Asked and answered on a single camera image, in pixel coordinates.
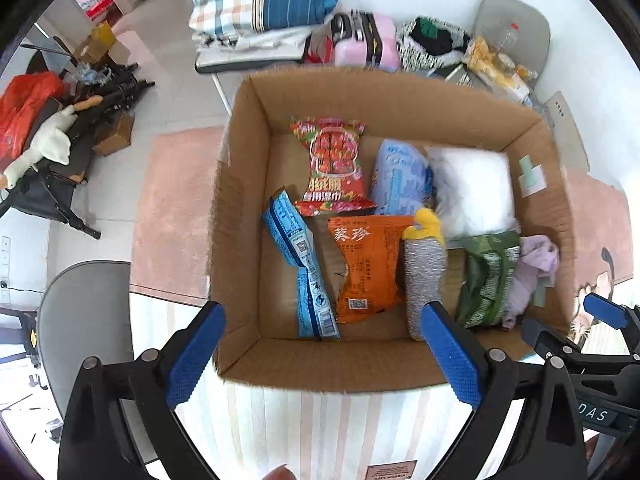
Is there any lilac soft cloth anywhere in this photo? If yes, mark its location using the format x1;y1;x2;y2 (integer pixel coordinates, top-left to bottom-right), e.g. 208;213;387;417
500;235;560;330

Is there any green snack packet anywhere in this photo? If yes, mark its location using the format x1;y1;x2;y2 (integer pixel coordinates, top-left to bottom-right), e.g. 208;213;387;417
456;231;521;328

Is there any yellow silver scouring sponge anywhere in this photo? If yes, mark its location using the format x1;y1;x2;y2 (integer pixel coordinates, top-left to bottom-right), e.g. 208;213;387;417
402;208;447;340

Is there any orange snack packet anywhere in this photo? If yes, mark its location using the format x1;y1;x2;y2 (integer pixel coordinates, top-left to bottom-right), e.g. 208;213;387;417
328;214;413;324

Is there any blue slim packet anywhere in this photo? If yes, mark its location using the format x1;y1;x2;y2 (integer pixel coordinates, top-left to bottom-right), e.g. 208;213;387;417
262;188;341;340

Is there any red wet wipes packet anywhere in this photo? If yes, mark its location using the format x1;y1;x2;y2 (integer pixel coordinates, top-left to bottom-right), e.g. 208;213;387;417
290;117;375;217

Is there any operator hand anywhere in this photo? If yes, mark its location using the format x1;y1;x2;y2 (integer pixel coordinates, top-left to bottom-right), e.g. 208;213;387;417
262;465;297;480

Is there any grey round chair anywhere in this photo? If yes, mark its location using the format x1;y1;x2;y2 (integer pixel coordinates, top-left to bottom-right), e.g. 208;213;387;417
36;259;156;466

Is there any small brown label card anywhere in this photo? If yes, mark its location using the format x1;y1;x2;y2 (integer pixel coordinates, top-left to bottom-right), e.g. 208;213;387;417
364;460;416;480

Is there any white cotton pad bag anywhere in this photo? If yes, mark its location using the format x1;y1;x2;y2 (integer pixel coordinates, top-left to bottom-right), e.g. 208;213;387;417
426;146;518;240

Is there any light blue tissue pack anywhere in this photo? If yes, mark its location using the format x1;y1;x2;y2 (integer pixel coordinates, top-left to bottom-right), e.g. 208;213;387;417
370;139;434;216

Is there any cardboard box with printed sides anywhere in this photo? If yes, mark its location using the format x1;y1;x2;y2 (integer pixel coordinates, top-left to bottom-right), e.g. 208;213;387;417
207;65;580;394

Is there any small brown cardboard box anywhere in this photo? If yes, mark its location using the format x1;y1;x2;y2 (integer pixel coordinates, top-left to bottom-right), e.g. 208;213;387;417
92;110;134;157

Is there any white goose plush toy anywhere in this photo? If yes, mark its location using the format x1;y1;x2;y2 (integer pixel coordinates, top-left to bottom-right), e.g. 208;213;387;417
1;96;104;190

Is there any grey chair with clutter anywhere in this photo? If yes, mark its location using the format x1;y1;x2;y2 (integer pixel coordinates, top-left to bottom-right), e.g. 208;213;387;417
472;0;551;105

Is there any black folded stroller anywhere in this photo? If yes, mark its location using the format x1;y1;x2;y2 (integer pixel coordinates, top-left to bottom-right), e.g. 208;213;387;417
1;38;153;240

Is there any yellow snack bag on chair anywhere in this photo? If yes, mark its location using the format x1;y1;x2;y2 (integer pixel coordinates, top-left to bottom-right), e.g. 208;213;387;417
463;37;529;103

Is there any clear plastic bottle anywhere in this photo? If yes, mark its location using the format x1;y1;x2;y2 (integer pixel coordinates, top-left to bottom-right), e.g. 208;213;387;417
496;23;520;55

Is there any orange plastic bag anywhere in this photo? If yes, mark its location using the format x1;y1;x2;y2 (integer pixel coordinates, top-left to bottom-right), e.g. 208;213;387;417
0;72;64;162

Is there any white bench chair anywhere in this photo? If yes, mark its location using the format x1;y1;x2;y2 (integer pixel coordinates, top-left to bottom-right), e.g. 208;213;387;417
194;25;321;115

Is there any black white patterned bag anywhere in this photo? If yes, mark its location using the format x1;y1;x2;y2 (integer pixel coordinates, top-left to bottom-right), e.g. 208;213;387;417
396;16;471;73

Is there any yellow bag on floor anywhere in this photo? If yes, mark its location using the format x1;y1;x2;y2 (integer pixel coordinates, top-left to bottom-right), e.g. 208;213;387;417
74;22;116;64

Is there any pink suitcase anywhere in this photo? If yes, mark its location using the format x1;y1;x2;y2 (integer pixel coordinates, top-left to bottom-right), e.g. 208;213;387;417
330;10;400;70

